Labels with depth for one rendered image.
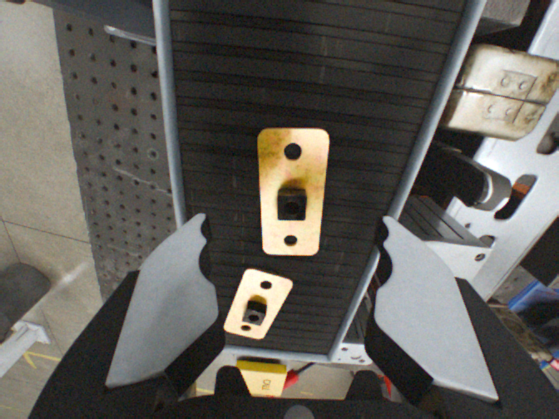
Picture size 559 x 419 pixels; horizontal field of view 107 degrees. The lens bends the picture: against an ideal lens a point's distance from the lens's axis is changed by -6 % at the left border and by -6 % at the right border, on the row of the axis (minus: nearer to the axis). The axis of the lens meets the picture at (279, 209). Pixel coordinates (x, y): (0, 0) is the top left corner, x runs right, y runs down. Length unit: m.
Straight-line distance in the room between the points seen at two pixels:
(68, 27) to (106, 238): 0.60
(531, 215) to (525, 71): 0.26
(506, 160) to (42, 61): 1.90
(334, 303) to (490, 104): 0.21
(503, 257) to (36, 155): 2.23
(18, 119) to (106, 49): 1.40
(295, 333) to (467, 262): 0.19
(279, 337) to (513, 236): 0.40
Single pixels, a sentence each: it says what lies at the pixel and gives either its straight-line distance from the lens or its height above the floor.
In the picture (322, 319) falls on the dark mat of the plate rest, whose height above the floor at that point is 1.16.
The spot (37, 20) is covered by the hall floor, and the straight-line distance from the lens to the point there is 1.82.
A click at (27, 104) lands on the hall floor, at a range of 1.98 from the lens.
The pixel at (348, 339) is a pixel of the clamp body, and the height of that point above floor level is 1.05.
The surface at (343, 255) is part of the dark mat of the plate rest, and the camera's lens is 0.17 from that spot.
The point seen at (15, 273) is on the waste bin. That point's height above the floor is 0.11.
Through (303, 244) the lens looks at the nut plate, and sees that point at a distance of 0.15.
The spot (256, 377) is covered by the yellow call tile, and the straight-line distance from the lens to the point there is 0.32.
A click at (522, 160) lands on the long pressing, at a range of 0.43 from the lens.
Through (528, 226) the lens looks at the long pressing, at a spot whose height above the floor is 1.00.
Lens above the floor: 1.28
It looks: 61 degrees down
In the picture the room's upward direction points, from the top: 176 degrees counter-clockwise
